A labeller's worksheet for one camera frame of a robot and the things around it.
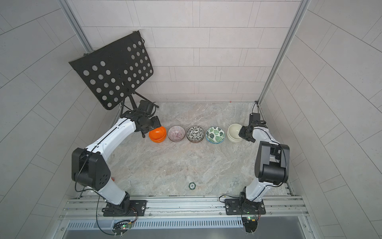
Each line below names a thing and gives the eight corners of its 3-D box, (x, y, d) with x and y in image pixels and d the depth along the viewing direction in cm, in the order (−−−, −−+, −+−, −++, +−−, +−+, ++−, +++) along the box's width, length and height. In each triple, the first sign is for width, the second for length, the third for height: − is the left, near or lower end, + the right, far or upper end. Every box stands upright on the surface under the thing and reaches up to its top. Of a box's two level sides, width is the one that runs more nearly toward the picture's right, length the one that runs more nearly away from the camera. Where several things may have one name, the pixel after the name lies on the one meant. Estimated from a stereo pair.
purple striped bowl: (168, 143, 96) (166, 137, 91) (170, 131, 102) (168, 125, 97) (184, 143, 96) (183, 138, 91) (185, 131, 102) (184, 125, 97)
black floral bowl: (184, 138, 99) (184, 133, 94) (195, 129, 104) (194, 123, 99) (195, 147, 95) (195, 142, 90) (205, 137, 99) (206, 131, 94)
